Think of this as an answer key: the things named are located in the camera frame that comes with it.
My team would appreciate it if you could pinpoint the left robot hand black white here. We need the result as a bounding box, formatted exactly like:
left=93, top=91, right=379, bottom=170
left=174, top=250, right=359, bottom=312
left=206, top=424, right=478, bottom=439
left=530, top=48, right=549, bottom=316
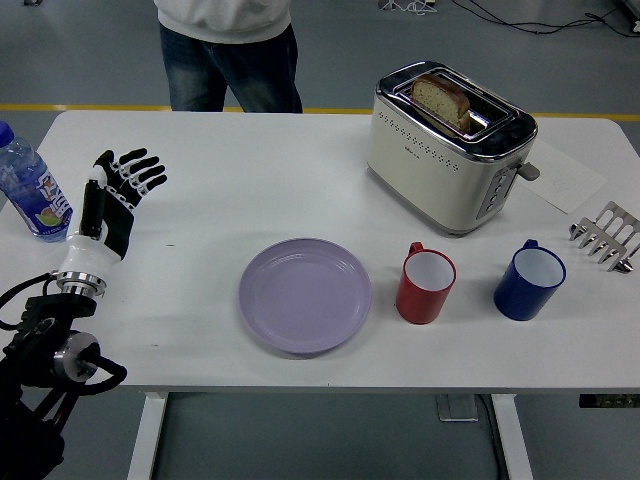
left=58, top=146, right=168, bottom=277

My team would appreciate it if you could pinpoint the purple round plate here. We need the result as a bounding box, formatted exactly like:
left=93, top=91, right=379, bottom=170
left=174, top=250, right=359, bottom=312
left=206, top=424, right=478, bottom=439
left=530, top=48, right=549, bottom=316
left=238, top=237, right=374, bottom=357

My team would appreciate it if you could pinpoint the clear plastic bottle blue cap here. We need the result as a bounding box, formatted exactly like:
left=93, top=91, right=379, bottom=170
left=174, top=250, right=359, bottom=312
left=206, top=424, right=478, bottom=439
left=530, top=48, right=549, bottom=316
left=0, top=119, right=75, bottom=244

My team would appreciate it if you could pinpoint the person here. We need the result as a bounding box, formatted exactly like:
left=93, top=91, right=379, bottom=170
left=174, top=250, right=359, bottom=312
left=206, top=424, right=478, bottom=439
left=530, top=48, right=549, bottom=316
left=152, top=0, right=304, bottom=114

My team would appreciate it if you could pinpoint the white table leg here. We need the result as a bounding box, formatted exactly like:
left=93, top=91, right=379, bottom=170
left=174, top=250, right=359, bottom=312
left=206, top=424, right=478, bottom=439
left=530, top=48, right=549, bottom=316
left=127, top=392, right=169, bottom=480
left=491, top=394, right=534, bottom=480

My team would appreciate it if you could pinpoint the red mug white inside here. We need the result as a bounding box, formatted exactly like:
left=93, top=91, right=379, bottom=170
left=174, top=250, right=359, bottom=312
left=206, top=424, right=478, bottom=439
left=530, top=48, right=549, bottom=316
left=395, top=241, right=458, bottom=326

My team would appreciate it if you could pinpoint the cream chrome toaster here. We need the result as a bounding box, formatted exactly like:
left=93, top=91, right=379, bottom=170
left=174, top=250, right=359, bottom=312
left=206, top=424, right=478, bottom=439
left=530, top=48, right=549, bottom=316
left=366, top=60, right=542, bottom=239

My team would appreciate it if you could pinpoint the brown bread slice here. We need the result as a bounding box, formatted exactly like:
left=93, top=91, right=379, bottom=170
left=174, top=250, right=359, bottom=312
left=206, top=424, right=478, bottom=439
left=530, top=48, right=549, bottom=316
left=410, top=74, right=472, bottom=134

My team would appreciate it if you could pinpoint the white floor stand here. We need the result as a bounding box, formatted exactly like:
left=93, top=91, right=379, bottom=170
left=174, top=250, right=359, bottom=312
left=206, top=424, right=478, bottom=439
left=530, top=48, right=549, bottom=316
left=377, top=0, right=439, bottom=14

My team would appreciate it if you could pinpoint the grey table control box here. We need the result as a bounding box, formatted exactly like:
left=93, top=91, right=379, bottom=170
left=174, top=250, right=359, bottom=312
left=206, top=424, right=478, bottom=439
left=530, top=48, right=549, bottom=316
left=434, top=394, right=481, bottom=424

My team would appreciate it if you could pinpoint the blue mug white inside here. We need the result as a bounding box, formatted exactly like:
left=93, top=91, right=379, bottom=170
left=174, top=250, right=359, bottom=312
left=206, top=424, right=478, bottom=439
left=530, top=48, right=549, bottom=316
left=493, top=239, right=568, bottom=322

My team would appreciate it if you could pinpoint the white paper sheet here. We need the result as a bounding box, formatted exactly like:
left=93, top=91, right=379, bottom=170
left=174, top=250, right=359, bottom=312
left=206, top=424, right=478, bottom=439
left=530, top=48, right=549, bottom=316
left=516, top=139, right=609, bottom=216

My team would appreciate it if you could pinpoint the silver metal toast rack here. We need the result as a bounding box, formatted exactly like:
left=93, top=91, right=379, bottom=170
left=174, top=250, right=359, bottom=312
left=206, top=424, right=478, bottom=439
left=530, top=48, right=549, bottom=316
left=568, top=201, right=640, bottom=275

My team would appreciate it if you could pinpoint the black table height controller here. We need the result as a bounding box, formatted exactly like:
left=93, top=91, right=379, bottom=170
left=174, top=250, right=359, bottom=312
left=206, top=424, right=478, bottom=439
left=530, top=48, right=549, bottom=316
left=579, top=394, right=640, bottom=409

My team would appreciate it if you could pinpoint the black cable under table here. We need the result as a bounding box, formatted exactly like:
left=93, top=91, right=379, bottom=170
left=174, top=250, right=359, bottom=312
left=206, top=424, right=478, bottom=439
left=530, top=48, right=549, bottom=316
left=474, top=394, right=507, bottom=480

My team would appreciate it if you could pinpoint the black floor cable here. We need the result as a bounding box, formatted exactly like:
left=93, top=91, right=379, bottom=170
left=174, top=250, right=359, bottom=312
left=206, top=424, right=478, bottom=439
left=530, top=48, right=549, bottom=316
left=452, top=0, right=640, bottom=39

